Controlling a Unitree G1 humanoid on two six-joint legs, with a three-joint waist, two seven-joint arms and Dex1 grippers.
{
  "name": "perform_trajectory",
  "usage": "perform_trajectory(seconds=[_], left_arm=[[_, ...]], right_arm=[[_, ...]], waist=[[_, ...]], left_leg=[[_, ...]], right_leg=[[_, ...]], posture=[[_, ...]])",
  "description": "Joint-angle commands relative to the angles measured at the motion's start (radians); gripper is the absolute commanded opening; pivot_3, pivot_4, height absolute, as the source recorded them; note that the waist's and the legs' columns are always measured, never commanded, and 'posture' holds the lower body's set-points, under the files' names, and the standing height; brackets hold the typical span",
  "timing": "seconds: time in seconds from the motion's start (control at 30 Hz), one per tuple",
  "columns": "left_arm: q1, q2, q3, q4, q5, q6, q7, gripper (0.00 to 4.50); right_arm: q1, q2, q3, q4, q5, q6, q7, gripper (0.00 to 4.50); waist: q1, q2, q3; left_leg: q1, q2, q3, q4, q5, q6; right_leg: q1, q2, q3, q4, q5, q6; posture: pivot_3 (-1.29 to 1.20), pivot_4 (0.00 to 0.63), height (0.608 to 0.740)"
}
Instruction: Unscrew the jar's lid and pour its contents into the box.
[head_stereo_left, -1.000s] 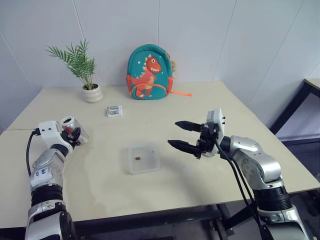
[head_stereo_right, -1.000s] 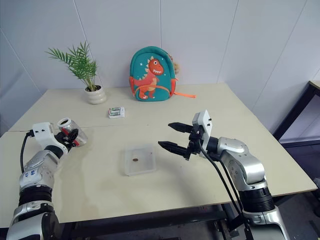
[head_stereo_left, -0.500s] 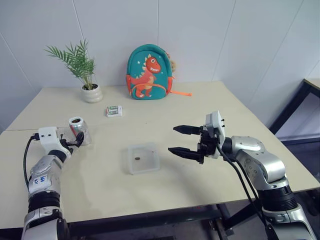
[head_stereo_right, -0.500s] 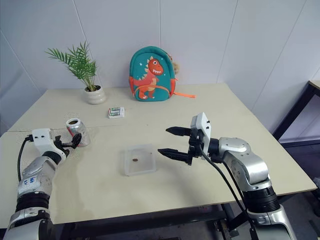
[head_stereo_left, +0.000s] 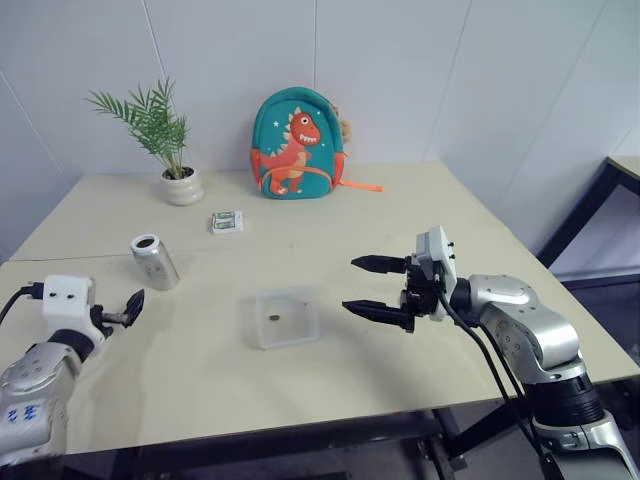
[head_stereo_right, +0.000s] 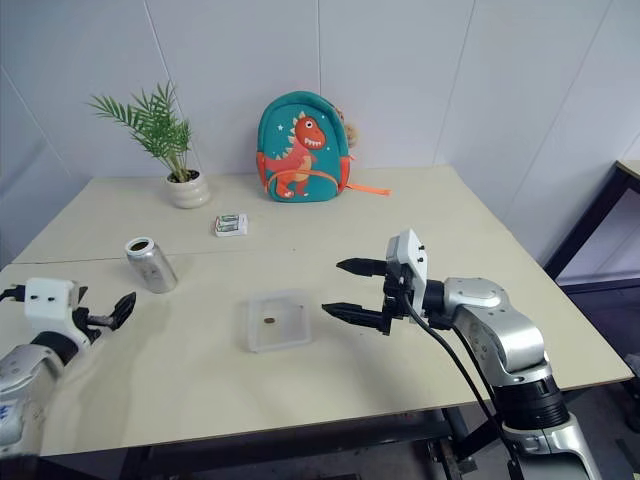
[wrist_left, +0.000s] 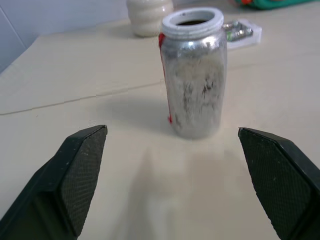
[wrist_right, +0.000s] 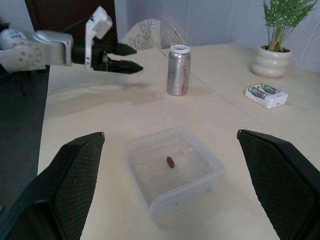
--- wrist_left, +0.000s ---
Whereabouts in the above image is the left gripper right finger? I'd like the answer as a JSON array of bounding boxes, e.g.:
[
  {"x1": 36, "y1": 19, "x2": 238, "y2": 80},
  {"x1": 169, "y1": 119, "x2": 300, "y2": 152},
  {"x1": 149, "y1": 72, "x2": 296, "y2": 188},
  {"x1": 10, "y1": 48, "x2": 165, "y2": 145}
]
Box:
[{"x1": 237, "y1": 127, "x2": 320, "y2": 240}]

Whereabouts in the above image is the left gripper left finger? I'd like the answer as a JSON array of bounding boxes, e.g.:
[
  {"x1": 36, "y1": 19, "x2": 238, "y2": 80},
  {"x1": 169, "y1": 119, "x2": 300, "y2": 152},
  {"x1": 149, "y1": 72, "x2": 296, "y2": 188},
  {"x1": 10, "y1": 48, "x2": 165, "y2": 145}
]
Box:
[{"x1": 0, "y1": 124, "x2": 108, "y2": 240}]

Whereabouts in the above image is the green plant white ribbed pot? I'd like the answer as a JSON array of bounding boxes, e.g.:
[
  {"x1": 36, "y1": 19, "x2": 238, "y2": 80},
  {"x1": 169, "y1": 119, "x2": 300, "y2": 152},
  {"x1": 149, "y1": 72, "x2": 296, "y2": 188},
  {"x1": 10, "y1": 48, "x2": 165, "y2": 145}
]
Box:
[{"x1": 125, "y1": 0, "x2": 174, "y2": 38}]

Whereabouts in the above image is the white pack of batteries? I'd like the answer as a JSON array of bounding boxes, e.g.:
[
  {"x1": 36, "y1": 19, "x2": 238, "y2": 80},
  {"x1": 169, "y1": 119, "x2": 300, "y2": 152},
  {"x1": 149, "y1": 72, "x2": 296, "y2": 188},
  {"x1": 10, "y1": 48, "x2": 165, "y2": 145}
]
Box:
[{"x1": 222, "y1": 18, "x2": 263, "y2": 51}]

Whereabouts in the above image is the teal dinosaur backpack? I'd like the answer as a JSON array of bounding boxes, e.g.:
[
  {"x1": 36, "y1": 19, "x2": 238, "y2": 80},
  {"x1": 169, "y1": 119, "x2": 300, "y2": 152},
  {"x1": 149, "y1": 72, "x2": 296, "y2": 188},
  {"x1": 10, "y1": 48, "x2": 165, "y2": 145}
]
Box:
[{"x1": 229, "y1": 0, "x2": 298, "y2": 11}]

